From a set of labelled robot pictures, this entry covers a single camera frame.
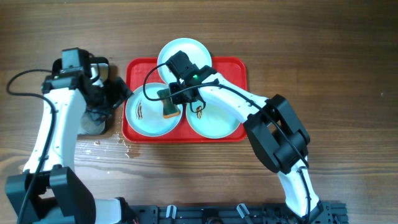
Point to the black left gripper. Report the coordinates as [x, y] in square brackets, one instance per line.
[109, 95]

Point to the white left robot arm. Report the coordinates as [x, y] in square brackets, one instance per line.
[48, 190]

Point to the green and orange sponge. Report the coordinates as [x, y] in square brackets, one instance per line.
[169, 109]

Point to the red plastic tray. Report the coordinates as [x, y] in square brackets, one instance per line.
[231, 68]

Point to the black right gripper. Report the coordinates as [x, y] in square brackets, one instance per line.
[176, 99]

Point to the white plate back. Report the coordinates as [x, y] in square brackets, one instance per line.
[197, 53]

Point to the white plate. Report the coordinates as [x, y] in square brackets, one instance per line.
[197, 53]
[210, 121]
[146, 117]

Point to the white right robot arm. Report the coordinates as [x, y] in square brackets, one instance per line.
[277, 137]

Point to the black water tray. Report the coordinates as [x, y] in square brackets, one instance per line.
[100, 71]

